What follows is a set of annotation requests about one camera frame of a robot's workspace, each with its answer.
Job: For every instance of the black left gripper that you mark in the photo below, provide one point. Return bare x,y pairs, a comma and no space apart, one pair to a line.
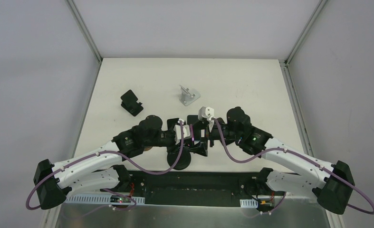
186,138

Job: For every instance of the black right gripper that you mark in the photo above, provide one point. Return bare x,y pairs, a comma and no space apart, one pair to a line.
228,132

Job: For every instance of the black round disc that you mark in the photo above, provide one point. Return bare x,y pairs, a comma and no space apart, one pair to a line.
184,160

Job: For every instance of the purple phone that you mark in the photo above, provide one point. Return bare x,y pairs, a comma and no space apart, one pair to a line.
191,133

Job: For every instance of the dark phone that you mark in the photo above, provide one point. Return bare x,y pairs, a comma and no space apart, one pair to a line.
198,126

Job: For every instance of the black phone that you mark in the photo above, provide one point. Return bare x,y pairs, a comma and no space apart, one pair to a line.
171,123

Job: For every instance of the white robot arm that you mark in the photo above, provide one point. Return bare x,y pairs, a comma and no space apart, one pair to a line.
99,168

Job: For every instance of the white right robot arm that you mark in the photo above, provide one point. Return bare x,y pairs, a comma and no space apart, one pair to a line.
330,184

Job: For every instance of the silver metal phone stand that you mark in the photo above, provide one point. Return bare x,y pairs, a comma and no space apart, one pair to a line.
188,96

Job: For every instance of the black folding phone stand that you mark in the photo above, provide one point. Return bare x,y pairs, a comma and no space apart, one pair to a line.
129,102

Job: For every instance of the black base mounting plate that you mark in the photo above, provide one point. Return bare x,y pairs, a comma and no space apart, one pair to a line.
210,189

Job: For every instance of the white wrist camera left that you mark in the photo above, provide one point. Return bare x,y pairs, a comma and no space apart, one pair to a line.
182,131

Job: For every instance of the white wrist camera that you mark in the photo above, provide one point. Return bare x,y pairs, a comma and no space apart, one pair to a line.
207,113
182,131

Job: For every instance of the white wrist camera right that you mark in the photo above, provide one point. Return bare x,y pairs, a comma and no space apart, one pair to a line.
207,113

